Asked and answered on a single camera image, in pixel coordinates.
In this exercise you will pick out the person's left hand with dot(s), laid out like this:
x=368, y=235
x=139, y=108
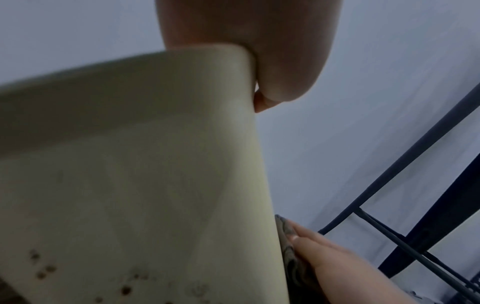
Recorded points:
x=262, y=35

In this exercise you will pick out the person's right hand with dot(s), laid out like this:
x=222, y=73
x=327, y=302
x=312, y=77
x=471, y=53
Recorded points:
x=345, y=276

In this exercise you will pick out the brown rag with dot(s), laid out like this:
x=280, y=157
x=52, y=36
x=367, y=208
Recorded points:
x=294, y=267

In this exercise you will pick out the pale yellow plastic bin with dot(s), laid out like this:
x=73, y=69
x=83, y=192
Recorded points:
x=142, y=178

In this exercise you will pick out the black metal chair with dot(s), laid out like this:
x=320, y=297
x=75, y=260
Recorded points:
x=442, y=213

